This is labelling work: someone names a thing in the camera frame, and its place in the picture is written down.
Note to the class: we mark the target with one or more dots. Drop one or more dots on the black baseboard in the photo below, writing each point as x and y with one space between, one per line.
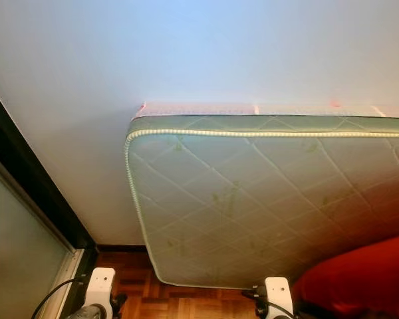
116 248

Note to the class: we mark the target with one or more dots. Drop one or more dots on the large red cushion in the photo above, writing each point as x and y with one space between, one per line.
359 279

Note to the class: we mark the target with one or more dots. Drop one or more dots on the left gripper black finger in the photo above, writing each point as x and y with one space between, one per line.
121 303

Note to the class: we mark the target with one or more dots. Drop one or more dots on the frosted glass sliding door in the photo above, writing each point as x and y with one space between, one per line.
20 252

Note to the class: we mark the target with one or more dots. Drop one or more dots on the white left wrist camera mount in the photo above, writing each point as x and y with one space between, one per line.
101 284

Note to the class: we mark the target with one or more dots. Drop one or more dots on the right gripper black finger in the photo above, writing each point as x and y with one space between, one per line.
256 298

